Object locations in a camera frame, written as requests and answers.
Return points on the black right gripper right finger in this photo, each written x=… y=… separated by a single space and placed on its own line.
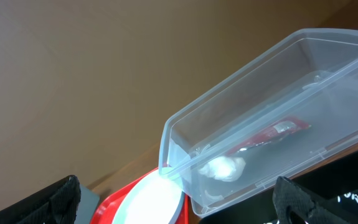
x=296 y=204

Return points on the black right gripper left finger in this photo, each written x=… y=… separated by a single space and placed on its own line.
x=55 y=204

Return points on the red sauce packet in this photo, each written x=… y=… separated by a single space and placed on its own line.
x=274 y=132

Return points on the light blue plate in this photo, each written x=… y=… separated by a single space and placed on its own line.
x=153 y=200

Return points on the white napkin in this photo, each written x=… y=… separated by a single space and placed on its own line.
x=226 y=169

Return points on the grey plastic dishwasher rack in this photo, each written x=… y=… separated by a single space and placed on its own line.
x=87 y=206

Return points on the black waste bin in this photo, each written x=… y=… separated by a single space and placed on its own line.
x=336 y=181

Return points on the red plastic tray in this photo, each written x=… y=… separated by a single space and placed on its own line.
x=108 y=208

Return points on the clear plastic storage bin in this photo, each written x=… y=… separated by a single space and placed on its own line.
x=312 y=74

